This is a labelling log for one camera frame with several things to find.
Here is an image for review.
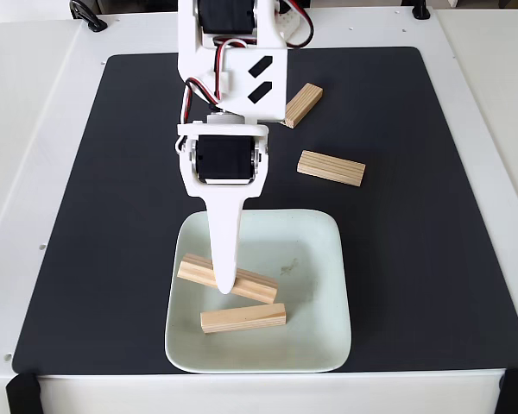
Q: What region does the black rubber mat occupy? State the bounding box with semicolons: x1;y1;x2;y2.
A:
11;46;518;375

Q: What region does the pale green square plate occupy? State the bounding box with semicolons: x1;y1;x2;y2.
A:
163;209;353;374

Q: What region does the wooden block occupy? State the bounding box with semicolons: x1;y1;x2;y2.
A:
296;149;367;188
199;303;288;336
283;82;324;130
176;253;280;304

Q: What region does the red black white servo cable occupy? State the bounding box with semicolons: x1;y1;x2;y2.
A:
280;0;315;49
181;36;233;127

